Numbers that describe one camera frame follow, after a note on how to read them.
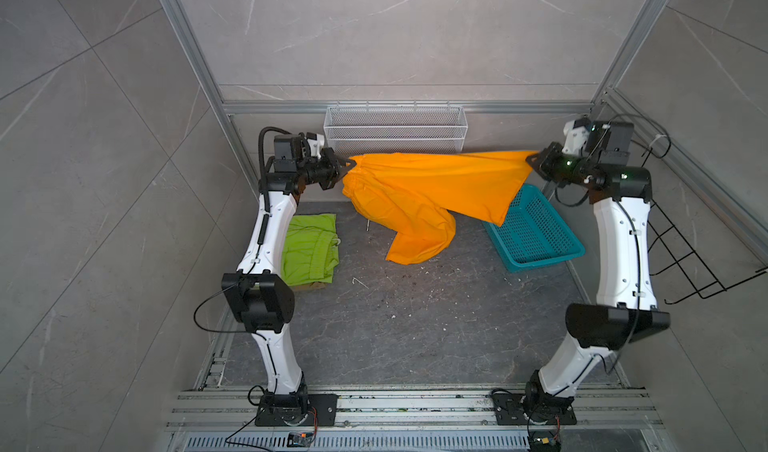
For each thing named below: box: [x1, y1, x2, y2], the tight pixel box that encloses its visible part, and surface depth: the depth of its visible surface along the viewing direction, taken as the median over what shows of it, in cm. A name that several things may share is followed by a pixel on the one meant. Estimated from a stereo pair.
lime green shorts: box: [282, 213, 340, 286], surface depth 100 cm
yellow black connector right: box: [528, 432, 562, 452], surface depth 71 cm
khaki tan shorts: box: [294, 281, 328, 292], surface depth 97 cm
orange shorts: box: [342, 151, 538, 265], surface depth 92 cm
